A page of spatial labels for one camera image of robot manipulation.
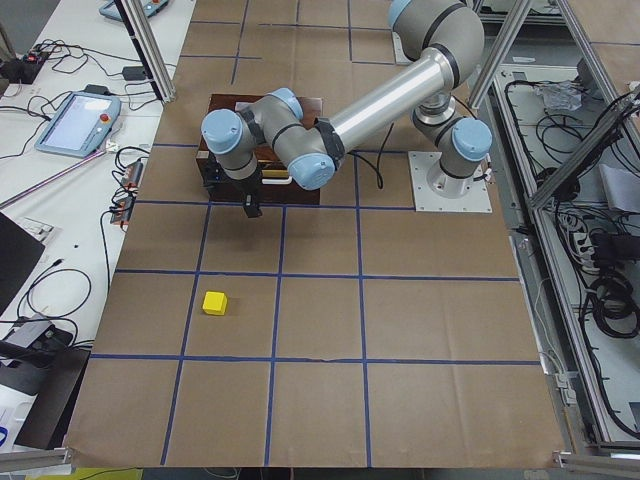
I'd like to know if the blue teach pendant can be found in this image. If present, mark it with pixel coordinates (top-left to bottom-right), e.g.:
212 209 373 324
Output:
35 91 121 158
98 0 174 23

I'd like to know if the yellow block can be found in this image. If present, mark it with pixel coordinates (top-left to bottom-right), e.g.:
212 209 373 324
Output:
202 291 228 316

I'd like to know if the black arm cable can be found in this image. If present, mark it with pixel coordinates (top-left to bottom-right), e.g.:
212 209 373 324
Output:
352 124 396 191

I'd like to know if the small black power brick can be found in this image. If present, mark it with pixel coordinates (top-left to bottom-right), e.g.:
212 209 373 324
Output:
121 66 147 81

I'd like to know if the black laptop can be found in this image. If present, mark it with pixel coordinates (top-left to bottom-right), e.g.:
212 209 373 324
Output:
0 214 45 313

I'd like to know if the brown paper table cover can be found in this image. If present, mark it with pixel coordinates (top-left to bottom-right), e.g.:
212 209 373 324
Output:
65 1 564 468

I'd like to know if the dark wooden drawer cabinet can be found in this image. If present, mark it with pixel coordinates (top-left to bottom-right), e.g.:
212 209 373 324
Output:
196 94 320 207

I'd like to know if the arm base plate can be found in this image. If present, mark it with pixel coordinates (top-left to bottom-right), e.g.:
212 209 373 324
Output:
408 151 493 214
391 31 414 66

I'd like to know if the light wooden drawer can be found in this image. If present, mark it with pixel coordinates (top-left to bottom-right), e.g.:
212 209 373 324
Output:
253 147 293 186

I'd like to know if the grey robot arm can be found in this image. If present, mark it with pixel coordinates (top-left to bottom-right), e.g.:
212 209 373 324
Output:
201 1 492 218

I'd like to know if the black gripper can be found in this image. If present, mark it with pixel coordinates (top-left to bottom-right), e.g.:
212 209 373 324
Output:
201 154 262 218

